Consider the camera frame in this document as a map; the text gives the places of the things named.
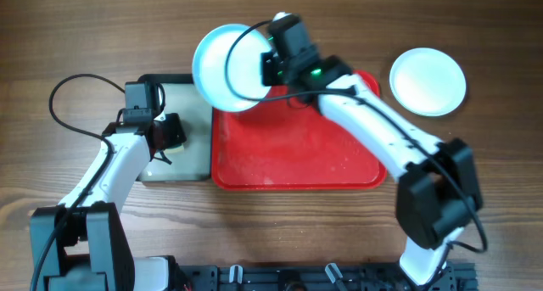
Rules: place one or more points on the black water tray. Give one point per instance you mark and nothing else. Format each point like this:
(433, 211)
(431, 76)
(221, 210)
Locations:
(193, 164)

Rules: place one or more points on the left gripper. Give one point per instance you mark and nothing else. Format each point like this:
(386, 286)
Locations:
(177, 135)

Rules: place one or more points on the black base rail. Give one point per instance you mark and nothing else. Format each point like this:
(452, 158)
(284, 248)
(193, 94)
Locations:
(365, 277)

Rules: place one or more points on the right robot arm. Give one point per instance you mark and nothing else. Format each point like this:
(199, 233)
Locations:
(438, 190)

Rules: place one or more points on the light blue plate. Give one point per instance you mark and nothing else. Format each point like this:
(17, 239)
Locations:
(228, 74)

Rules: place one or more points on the white plate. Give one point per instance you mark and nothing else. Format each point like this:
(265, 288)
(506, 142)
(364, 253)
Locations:
(427, 82)

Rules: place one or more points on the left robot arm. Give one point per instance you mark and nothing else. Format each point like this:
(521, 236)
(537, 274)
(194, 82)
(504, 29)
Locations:
(80, 244)

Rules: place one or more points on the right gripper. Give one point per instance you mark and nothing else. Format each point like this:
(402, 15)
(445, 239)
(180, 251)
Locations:
(271, 75)

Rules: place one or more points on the green yellow sponge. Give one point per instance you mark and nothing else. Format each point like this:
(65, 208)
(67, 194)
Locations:
(175, 149)

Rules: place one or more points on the red plastic tray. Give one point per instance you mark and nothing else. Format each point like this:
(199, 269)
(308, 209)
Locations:
(286, 145)

